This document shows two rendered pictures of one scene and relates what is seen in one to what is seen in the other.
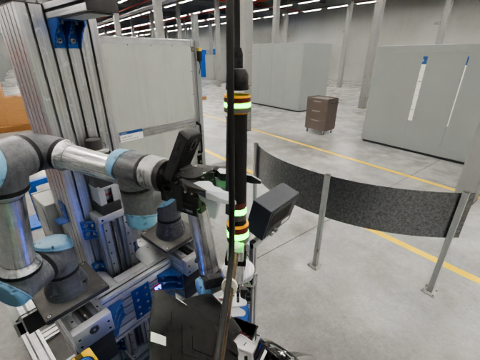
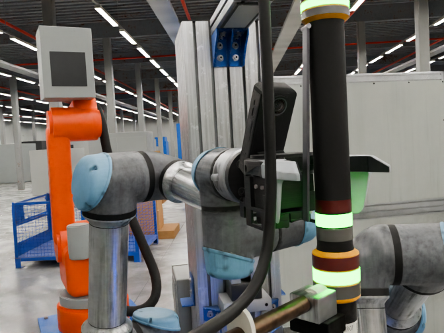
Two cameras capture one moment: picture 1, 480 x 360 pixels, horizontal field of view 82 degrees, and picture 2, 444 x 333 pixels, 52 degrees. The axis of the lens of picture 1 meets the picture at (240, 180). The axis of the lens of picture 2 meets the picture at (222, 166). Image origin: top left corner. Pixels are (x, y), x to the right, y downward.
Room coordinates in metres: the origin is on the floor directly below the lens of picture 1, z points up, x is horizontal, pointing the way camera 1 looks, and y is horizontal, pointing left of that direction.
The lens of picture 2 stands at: (0.07, -0.19, 1.68)
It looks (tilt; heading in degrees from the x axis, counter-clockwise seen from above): 3 degrees down; 39
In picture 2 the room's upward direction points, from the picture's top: 3 degrees counter-clockwise
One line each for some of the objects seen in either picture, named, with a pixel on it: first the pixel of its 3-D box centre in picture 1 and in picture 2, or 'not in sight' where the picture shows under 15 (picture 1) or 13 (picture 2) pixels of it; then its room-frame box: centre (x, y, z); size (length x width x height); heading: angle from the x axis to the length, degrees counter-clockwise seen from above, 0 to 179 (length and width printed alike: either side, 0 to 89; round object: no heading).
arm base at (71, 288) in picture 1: (64, 277); not in sight; (0.82, 0.68, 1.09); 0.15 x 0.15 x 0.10
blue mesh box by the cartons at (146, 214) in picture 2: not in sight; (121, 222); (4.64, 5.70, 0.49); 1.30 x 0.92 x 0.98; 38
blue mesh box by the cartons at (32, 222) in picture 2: not in sight; (57, 226); (3.97, 6.48, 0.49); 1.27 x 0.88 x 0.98; 38
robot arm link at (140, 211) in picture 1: (143, 201); (236, 237); (0.61, 0.24, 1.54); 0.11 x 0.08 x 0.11; 168
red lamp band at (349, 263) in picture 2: (237, 226); (335, 258); (0.46, 0.00, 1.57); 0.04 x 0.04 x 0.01
